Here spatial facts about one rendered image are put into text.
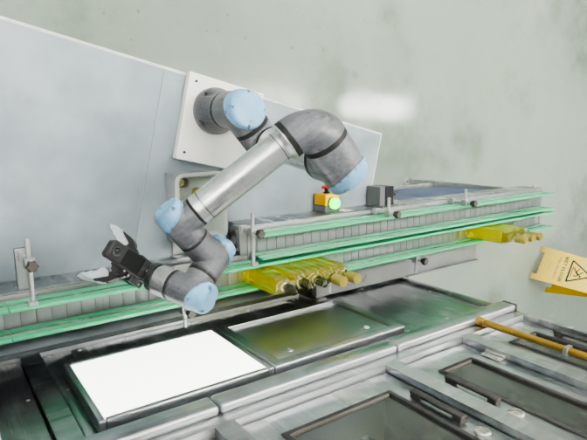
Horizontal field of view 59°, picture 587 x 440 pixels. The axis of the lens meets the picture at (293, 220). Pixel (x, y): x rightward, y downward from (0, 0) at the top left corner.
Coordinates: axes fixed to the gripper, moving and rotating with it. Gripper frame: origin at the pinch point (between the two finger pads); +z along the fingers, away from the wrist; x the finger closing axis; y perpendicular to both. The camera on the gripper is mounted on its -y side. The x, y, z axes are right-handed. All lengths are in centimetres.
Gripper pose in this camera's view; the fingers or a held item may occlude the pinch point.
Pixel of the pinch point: (92, 248)
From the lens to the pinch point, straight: 141.4
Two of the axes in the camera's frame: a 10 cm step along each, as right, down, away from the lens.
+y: 2.0, 4.5, 8.7
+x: 4.3, -8.4, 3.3
